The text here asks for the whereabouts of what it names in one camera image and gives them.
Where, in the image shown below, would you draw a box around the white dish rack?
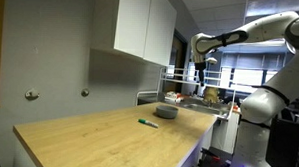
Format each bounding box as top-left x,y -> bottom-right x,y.
135,64 -> 238,113

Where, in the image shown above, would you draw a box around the dark doorway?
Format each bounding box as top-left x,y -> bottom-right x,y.
168,28 -> 189,95

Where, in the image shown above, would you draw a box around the round metal wall knob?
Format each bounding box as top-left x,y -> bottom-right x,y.
24,87 -> 41,102
80,87 -> 90,98

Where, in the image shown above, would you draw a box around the grey bowl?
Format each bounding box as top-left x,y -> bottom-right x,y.
154,104 -> 180,121

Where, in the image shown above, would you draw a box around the yellowish sponge object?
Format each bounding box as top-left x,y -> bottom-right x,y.
203,86 -> 221,104

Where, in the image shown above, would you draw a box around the steel sink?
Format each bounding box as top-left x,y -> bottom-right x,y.
179,102 -> 231,119

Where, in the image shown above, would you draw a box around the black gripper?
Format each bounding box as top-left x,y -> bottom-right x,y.
193,61 -> 207,87

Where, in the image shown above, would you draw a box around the red and white packet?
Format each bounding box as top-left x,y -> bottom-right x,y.
164,91 -> 185,103

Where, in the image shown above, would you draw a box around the white wall cabinet door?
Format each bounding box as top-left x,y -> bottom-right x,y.
142,0 -> 178,67
112,0 -> 152,60

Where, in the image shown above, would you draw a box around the green and white marker pen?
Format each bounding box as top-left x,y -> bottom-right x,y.
137,118 -> 160,129

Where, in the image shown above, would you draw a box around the black and red device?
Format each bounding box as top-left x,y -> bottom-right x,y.
190,146 -> 233,167

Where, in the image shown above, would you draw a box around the window blinds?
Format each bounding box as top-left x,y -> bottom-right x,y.
219,50 -> 289,71

